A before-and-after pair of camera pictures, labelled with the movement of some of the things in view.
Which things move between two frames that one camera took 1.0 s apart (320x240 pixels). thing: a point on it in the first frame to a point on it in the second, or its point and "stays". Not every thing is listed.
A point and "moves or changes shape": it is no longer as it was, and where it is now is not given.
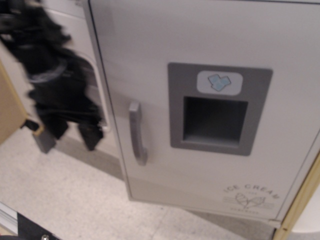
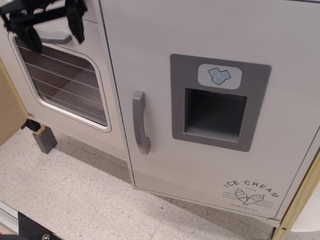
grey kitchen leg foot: [45, 140] stays
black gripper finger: [57, 124] to [31, 35]
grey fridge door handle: [140, 153] to [143, 143]
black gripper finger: [91, 133] to [75, 10]
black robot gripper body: [65, 91] to [21, 16]
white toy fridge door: [216, 103] moves or changes shape
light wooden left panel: [12, 113] stays
